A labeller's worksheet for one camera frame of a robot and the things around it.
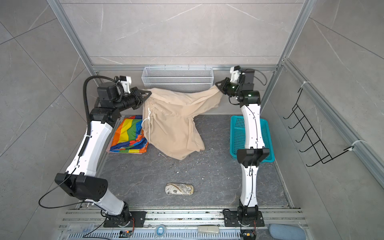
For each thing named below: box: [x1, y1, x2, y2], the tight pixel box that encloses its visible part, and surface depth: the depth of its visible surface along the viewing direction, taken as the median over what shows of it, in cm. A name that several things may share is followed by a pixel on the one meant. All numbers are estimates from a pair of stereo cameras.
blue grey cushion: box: [268, 223, 306, 240], surface depth 69 cm
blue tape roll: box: [155, 224, 167, 238], surface depth 72 cm
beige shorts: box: [141, 85, 222, 160], surface depth 92 cm
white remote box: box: [197, 225, 220, 234], surface depth 70 cm
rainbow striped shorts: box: [106, 115, 149, 154], surface depth 97 cm
